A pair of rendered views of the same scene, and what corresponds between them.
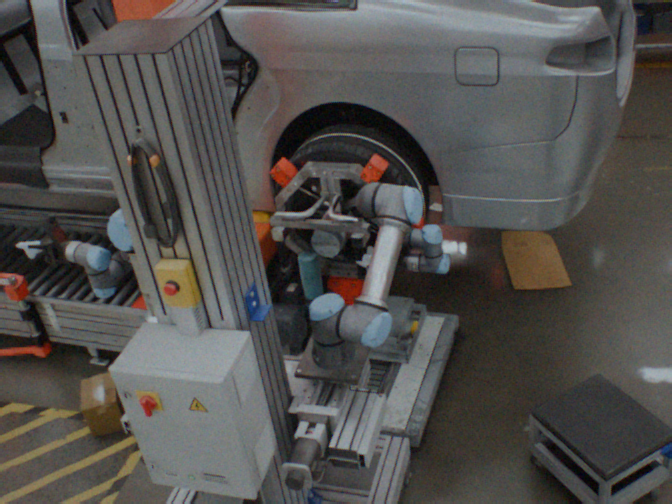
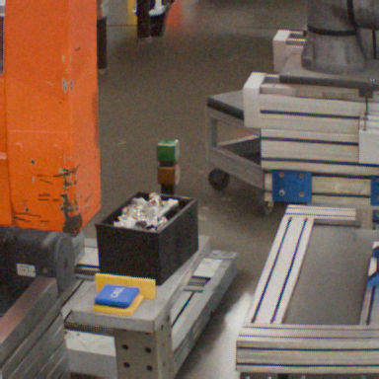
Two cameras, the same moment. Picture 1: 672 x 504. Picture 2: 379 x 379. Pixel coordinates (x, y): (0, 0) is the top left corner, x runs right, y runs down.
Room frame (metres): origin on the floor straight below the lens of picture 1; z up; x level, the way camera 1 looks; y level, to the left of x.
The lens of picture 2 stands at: (2.86, 2.81, 1.41)
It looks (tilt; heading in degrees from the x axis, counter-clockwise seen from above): 20 degrees down; 261
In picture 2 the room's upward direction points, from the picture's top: 1 degrees counter-clockwise
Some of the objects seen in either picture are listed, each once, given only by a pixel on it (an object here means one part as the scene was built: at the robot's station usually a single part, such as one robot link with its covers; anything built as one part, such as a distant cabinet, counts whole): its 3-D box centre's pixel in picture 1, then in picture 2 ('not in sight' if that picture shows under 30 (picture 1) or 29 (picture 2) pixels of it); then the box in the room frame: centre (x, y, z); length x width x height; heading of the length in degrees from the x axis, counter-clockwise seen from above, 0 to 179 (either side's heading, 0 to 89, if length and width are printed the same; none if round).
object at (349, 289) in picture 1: (351, 285); not in sight; (2.85, -0.05, 0.48); 0.16 x 0.12 x 0.17; 156
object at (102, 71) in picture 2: (282, 253); (100, 43); (2.67, 0.21, 0.83); 0.04 x 0.04 x 0.16
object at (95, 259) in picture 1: (93, 257); not in sight; (2.23, 0.81, 1.21); 0.11 x 0.08 x 0.09; 55
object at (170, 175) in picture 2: not in sight; (168, 173); (2.55, 0.50, 0.59); 0.04 x 0.04 x 0.04; 66
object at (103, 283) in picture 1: (105, 277); not in sight; (2.24, 0.80, 1.12); 0.11 x 0.08 x 0.11; 145
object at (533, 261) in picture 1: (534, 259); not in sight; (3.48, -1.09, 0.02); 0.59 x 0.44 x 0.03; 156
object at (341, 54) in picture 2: not in sight; (333, 45); (2.18, 0.52, 0.87); 0.15 x 0.15 x 0.10
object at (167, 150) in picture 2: not in sight; (168, 150); (2.55, 0.50, 0.64); 0.04 x 0.04 x 0.04; 66
